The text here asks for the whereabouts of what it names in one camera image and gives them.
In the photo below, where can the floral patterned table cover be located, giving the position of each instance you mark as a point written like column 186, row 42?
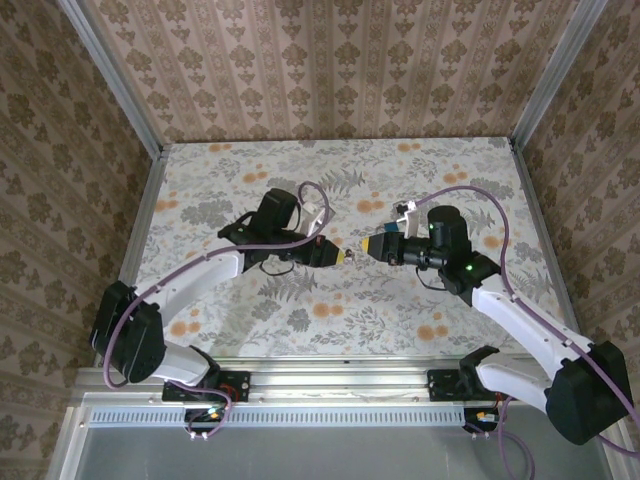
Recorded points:
column 350, row 320

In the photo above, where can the aluminium frame post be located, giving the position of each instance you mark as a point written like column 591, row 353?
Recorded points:
column 112, row 80
column 557, row 75

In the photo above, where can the aluminium table side rail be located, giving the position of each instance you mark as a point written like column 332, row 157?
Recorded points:
column 145, row 210
column 537, row 210

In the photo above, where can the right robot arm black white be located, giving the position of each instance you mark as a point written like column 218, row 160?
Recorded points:
column 590, row 395

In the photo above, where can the small blue padlock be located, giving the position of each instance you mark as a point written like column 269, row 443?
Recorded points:
column 391, row 227

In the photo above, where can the aluminium mounting rail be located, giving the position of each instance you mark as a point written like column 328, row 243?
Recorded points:
column 340, row 382

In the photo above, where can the grey metal panel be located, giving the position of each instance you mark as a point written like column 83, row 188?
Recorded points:
column 325, row 450

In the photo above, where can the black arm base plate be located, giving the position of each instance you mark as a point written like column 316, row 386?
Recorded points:
column 240, row 386
column 442, row 386

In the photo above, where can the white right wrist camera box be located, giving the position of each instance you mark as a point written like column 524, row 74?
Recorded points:
column 410, row 217

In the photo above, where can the black connector block with plugs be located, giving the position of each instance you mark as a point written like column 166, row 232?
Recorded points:
column 482, row 417
column 205, row 417

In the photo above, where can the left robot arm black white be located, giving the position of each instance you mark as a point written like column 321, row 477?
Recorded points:
column 125, row 340

